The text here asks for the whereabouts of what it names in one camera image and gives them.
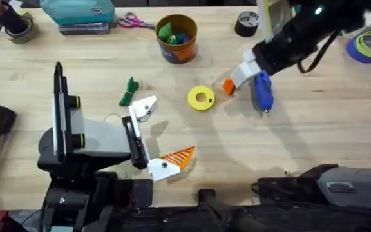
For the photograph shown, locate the black rail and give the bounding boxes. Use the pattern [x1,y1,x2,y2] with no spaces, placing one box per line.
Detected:
[108,189,371,232]

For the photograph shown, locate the black left wrist plate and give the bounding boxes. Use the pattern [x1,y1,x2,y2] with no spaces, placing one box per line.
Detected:
[52,61,69,162]

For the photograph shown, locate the olive tape roll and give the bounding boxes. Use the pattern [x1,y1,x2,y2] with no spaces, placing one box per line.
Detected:
[4,12,40,45]

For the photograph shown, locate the green vegetable toy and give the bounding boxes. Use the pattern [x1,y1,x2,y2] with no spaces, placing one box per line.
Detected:
[118,76,140,108]

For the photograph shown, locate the black cylinder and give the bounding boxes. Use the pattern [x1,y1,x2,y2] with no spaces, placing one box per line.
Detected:
[0,0,27,34]

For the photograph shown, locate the black tape roll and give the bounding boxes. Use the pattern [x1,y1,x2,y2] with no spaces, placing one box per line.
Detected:
[234,10,261,38]

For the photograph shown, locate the pale right wrist plate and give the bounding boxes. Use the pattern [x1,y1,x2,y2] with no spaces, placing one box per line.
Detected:
[256,0,295,43]

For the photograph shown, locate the blue electric screwdriver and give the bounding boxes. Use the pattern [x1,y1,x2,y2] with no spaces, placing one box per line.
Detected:
[253,70,274,117]

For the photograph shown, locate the yellow disc with holes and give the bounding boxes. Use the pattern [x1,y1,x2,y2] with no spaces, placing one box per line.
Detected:
[187,85,216,111]

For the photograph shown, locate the teal box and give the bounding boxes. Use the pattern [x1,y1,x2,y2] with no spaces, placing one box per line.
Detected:
[39,0,116,26]

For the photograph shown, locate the orange tub with toys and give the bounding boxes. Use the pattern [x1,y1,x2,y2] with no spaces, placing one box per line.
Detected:
[155,14,199,64]

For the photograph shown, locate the black flat case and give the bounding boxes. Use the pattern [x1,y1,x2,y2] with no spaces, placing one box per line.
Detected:
[58,21,112,36]

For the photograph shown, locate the pink scissors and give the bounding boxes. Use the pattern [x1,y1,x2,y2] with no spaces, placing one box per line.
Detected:
[117,12,157,31]

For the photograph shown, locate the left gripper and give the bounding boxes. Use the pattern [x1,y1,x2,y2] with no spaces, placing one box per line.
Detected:
[37,95,196,182]

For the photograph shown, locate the black cable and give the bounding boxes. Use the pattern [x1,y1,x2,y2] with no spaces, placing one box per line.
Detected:
[296,30,339,75]

